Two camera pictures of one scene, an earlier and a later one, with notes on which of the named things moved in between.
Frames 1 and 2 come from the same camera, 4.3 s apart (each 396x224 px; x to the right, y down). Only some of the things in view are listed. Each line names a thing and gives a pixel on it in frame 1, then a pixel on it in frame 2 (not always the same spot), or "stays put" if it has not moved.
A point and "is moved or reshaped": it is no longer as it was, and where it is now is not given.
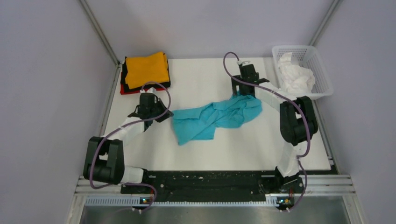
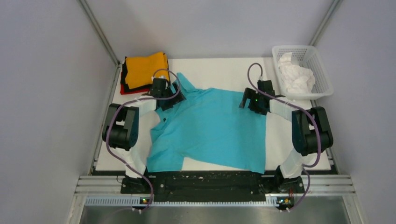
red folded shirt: [123, 92] stays put
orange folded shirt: [153, 68] stays put
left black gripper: [167, 115] to [179, 98]
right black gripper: [234, 83] to [250, 94]
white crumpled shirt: [294, 78] stays put
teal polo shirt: [200, 122] is moved or reshaped
